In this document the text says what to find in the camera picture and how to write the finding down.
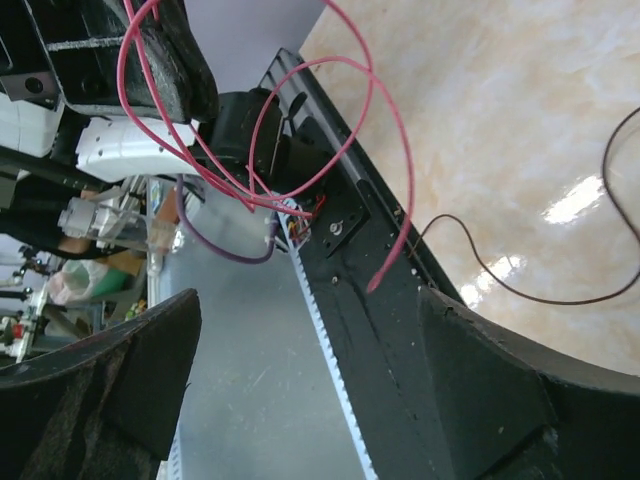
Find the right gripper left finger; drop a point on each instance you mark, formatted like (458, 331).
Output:
(105, 407)

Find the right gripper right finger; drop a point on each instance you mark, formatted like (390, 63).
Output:
(511, 408)

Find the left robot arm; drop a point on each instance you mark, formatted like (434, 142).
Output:
(64, 54)

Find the background clutter items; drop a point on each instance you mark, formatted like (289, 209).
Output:
(65, 300)

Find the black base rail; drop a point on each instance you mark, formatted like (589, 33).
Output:
(372, 340)

